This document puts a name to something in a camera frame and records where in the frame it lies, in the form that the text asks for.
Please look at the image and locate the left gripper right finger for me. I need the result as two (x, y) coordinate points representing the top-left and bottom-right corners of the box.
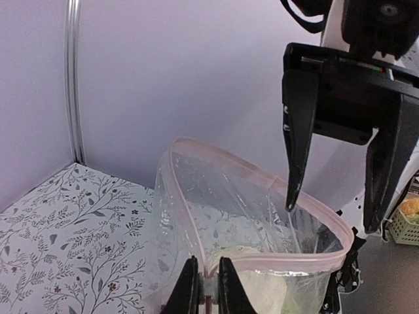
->
(218, 257), (257, 314)

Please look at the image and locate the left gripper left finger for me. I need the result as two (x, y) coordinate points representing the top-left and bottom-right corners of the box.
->
(165, 256), (199, 314)

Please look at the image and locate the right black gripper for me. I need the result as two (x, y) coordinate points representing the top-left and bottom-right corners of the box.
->
(282, 43), (418, 233)

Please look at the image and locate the clear zip top bag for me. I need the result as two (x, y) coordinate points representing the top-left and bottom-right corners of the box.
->
(148, 138), (354, 313)

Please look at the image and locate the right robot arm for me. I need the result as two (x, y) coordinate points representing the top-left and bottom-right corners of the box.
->
(282, 43), (418, 234)

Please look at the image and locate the green crate with food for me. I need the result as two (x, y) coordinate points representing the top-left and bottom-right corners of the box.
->
(388, 197), (418, 246)

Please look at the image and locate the floral table mat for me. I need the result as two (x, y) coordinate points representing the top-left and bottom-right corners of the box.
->
(1, 164), (155, 313)

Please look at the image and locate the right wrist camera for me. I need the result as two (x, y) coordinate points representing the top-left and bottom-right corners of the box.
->
(321, 1), (418, 63)

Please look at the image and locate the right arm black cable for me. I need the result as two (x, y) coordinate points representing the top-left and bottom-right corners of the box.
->
(280, 0), (328, 34)

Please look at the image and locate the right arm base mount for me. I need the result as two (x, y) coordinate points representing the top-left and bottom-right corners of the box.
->
(319, 227), (366, 313)

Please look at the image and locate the left aluminium frame post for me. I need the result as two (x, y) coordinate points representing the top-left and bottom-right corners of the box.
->
(64, 0), (86, 165)

